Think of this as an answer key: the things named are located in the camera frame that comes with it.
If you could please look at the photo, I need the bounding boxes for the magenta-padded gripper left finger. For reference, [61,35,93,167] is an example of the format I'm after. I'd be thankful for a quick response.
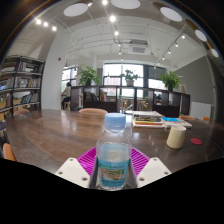
[54,147,101,189]

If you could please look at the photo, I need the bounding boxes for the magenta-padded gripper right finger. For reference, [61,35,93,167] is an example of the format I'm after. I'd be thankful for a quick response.
[130,147,172,189]

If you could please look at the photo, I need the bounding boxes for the clear blue-capped water bottle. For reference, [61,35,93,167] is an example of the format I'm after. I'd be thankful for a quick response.
[95,112,133,191]

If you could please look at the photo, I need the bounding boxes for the cream ceramic mug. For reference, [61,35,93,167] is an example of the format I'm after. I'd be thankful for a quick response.
[166,124,187,150]

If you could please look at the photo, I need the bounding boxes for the stack of books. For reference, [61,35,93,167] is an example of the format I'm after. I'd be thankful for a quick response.
[131,110,165,129]

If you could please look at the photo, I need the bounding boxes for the flat round red coaster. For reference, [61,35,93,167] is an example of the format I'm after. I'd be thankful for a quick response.
[190,137,203,146]

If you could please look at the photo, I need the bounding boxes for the blue-covered book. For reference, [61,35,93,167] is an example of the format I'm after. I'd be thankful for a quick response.
[161,116,193,129]

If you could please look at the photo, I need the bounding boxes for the low dark shelf unit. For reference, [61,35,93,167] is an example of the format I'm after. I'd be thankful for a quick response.
[69,85,192,118]

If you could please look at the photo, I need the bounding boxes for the person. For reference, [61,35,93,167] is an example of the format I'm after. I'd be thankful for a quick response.
[60,81,73,111]

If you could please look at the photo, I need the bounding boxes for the green potted plant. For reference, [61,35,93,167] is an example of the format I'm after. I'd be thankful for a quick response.
[76,65,102,87]
[120,69,139,87]
[160,70,183,92]

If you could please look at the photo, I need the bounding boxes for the tall dark bookshelf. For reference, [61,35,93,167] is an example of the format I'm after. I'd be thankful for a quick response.
[0,54,46,134]

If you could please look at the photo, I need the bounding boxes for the ceiling air conditioner unit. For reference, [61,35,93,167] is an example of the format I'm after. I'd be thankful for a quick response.
[129,39,149,55]

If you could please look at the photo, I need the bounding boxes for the ceiling lights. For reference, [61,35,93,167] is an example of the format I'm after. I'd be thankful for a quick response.
[34,0,219,61]

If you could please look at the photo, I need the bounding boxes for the white wall radiator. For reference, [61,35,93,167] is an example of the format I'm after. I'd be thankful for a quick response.
[189,101,214,120]

